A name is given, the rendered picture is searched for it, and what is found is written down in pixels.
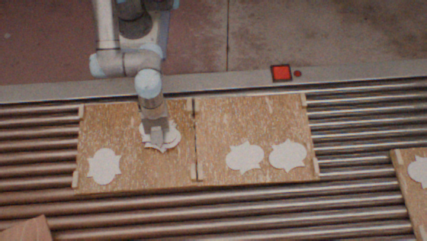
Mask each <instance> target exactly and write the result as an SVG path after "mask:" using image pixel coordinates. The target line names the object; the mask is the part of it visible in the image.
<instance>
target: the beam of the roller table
mask: <svg viewBox="0 0 427 241"><path fill-rule="evenodd" d="M297 70H298V71H300V72H301V76H300V77H296V76H294V72H295V71H297ZM291 73H292V77H293V81H292V82H272V78H271V70H270V69H256V70H243V71H232V72H209V73H197V74H184V75H172V76H162V92H163V96H167V95H189V94H201V93H213V92H234V91H247V90H258V89H270V88H293V87H304V86H315V85H338V84H349V83H362V82H384V81H396V80H407V79H427V59H409V60H397V61H385V62H372V63H350V64H338V65H326V66H302V67H291ZM134 80H135V78H125V79H102V80H90V81H89V80H78V81H67V82H43V83H31V84H20V85H0V107H6V106H18V105H29V104H52V103H63V102H75V101H97V100H109V99H122V98H138V95H137V92H136V89H135V82H134Z"/></svg>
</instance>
